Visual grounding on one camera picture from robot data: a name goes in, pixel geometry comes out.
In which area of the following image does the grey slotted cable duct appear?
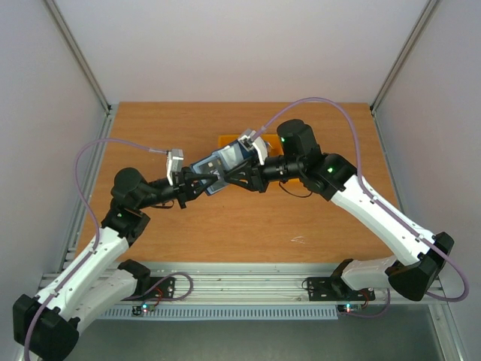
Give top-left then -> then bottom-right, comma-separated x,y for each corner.
98,305 -> 338,321

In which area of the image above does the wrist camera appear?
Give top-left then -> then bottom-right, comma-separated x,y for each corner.
166,148 -> 184,186
237,129 -> 268,165

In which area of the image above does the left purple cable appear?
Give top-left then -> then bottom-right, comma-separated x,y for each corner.
23,138 -> 170,361

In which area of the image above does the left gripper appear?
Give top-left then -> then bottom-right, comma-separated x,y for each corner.
137,166 -> 219,210

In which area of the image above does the yellow bin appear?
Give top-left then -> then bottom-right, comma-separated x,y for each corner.
261,134 -> 283,157
280,178 -> 300,184
217,135 -> 239,148

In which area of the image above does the middle yellow bin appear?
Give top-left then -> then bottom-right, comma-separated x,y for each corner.
261,134 -> 283,157

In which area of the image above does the aluminium rail base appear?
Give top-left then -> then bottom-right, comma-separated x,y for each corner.
33,261 -> 448,306

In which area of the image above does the left yellow bin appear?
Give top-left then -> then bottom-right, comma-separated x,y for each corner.
217,135 -> 239,148

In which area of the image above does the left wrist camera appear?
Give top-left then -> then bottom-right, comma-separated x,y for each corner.
166,148 -> 184,186

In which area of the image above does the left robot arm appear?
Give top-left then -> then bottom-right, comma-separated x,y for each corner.
13,167 -> 219,360

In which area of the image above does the left circuit board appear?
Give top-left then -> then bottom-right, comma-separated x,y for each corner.
131,304 -> 156,317

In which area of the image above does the circuit board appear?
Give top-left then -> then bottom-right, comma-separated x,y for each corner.
337,303 -> 367,314
131,304 -> 156,317

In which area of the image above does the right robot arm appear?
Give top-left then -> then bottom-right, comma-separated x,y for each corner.
224,119 -> 454,302

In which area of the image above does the right circuit board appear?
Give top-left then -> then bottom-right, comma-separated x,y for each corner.
337,303 -> 367,314

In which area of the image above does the right yellow bin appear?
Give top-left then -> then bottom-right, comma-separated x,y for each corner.
280,178 -> 300,184

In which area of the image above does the left aluminium frame post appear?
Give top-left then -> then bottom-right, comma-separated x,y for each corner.
42,0 -> 112,114

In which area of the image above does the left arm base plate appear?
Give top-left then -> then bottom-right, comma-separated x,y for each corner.
123,277 -> 176,301

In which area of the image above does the aluminium frame post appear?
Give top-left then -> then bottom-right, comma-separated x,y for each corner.
42,0 -> 112,114
370,0 -> 442,117

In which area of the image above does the right aluminium frame post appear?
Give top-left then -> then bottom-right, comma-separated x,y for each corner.
370,0 -> 442,117

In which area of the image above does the blue card holder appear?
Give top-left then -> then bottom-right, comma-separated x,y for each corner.
190,141 -> 257,173

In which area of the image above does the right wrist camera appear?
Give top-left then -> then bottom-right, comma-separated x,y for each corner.
237,129 -> 268,165

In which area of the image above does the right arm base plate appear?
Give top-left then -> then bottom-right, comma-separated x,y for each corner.
301,277 -> 376,302

